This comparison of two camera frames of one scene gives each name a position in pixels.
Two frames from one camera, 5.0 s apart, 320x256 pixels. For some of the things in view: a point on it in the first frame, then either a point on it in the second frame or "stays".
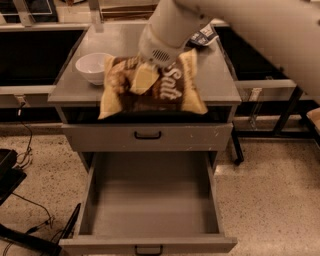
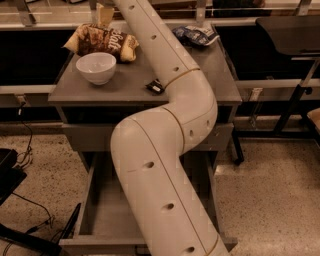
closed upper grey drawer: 151,137 stays
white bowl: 92,66 stays
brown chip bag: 177,89 to 90,38
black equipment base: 14,242 stays
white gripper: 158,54 to 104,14
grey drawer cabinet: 145,154 stays
